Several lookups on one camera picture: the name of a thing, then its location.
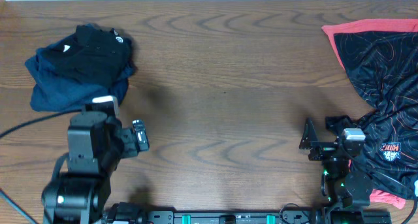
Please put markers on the folded navy blue shorts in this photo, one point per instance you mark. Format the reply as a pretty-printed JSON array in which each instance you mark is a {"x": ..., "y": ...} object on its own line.
[{"x": 55, "y": 93}]

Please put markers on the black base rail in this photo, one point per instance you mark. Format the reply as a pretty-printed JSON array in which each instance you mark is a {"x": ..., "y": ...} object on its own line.
[{"x": 289, "y": 214}]

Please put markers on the red and black patterned garment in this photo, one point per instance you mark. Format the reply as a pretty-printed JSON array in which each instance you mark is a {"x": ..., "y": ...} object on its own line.
[{"x": 379, "y": 57}]

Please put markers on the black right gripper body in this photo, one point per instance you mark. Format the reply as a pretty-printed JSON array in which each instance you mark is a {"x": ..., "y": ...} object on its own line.
[{"x": 322, "y": 151}]

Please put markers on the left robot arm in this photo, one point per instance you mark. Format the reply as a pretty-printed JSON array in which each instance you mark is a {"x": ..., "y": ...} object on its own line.
[{"x": 80, "y": 183}]

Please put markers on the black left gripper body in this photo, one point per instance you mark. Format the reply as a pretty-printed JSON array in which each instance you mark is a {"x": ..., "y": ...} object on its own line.
[{"x": 131, "y": 140}]

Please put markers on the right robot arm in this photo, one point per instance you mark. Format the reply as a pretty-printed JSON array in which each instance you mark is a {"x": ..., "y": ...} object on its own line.
[{"x": 347, "y": 190}]

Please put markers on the black polo shirt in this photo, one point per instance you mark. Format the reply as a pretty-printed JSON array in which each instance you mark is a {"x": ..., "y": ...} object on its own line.
[{"x": 91, "y": 56}]

